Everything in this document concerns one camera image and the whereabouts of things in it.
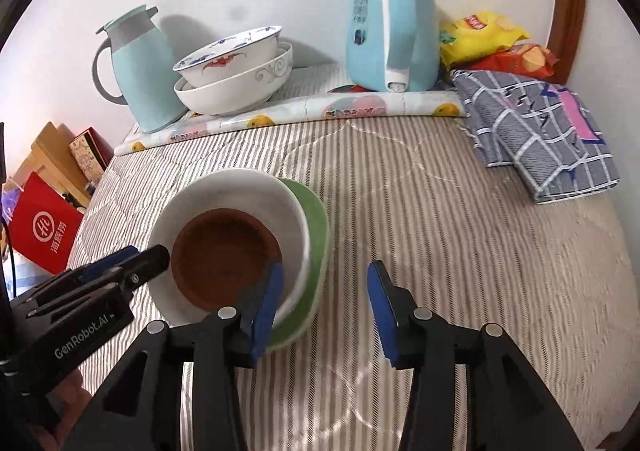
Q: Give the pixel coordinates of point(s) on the striped quilted bed cover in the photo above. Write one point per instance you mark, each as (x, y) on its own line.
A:
(450, 256)

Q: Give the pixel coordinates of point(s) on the red chip bag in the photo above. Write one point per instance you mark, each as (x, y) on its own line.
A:
(520, 62)

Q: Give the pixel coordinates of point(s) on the rolled fruit print tablecloth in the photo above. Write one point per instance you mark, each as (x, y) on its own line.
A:
(350, 108)

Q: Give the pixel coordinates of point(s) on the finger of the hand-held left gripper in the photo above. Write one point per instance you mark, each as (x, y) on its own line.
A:
(150, 261)
(107, 267)

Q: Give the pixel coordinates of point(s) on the light blue electric kettle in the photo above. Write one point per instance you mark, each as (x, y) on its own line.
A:
(370, 31)

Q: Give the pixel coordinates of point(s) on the brown wooden door frame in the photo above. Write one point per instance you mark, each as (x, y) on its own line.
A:
(570, 21)

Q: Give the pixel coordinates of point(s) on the brown patterned box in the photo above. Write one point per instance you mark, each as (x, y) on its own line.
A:
(90, 156)

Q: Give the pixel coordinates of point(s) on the plain white bowl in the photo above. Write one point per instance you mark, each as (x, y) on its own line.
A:
(225, 196)

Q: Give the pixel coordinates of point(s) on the small brown bowl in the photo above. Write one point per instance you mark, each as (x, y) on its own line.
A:
(220, 256)

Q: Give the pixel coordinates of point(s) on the light blue thermos jug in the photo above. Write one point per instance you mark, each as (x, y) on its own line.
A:
(145, 81)

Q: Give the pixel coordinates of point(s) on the red paper bag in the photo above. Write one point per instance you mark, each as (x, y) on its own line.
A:
(45, 226)

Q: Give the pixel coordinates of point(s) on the light green square plate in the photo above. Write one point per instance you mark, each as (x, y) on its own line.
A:
(316, 231)

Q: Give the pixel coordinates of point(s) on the grey plaid folded cloth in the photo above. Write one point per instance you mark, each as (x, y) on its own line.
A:
(540, 141)

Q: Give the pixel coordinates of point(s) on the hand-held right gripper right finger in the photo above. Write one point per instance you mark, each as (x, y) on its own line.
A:
(382, 312)

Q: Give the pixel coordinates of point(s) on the tan cardboard box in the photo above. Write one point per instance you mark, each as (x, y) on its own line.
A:
(50, 146)

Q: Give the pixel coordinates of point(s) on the white bowl grey scroll print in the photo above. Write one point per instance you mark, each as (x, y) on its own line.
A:
(235, 97)

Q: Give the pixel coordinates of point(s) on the blue rimmed patterned bowl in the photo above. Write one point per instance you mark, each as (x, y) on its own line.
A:
(225, 67)

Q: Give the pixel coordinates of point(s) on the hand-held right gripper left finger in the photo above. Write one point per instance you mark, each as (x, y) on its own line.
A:
(267, 302)

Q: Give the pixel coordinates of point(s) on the yellow chip bag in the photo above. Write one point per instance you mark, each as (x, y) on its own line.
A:
(475, 43)

